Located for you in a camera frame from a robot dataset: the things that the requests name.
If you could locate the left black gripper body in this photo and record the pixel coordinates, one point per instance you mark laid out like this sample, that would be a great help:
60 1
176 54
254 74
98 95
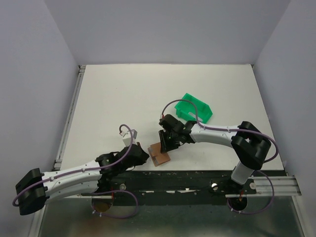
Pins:
140 160

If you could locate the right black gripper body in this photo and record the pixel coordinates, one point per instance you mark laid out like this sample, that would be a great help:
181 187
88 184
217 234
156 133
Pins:
169 141

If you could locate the green plastic bin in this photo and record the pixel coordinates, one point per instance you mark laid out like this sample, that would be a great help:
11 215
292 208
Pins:
186 109

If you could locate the tan leather card holder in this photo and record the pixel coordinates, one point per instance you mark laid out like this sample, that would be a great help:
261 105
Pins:
157 157

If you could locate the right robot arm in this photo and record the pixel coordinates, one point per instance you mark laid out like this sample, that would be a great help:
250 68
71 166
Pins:
249 144

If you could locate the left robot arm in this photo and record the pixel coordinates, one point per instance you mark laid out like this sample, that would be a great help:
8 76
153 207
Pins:
36 188

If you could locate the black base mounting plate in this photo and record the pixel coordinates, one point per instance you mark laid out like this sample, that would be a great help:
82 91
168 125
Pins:
161 188

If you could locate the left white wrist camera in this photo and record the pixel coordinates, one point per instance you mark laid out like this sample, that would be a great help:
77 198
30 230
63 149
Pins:
129 137

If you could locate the aluminium extrusion rail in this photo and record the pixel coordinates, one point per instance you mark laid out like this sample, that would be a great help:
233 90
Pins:
283 186

